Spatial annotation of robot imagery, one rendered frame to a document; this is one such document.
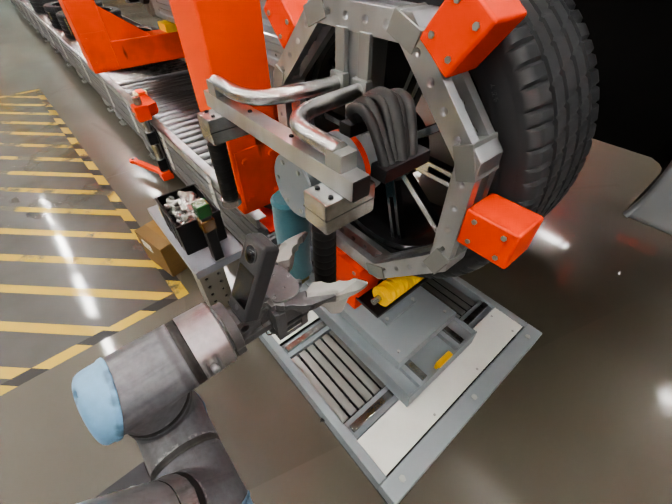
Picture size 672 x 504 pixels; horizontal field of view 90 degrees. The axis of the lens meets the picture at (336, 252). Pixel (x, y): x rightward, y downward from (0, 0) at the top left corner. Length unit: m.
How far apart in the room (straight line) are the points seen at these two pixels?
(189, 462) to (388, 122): 0.49
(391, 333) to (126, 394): 0.87
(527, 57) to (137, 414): 0.66
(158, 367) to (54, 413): 1.17
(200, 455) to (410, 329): 0.83
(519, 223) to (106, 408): 0.57
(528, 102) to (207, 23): 0.69
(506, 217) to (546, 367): 1.06
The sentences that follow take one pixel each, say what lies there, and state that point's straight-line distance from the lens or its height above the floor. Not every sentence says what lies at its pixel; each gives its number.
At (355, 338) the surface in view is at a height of 0.15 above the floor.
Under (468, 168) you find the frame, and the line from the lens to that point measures 0.54.
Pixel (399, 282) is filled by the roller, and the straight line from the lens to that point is 0.89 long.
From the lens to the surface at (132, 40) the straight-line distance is 2.91.
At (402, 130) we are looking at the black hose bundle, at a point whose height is 1.01.
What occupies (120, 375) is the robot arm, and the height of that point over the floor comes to 0.85.
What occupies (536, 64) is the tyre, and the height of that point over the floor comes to 1.06.
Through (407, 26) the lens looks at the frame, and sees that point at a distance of 0.56.
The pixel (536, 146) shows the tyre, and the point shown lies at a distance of 0.59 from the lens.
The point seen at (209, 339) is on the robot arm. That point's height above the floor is 0.84.
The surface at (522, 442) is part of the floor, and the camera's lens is 1.39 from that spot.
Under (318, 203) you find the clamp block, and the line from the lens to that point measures 0.44.
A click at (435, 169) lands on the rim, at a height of 0.85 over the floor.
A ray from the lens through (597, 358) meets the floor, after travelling 1.70.
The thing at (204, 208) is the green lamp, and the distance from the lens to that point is 0.99.
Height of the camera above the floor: 1.20
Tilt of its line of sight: 44 degrees down
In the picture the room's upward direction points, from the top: straight up
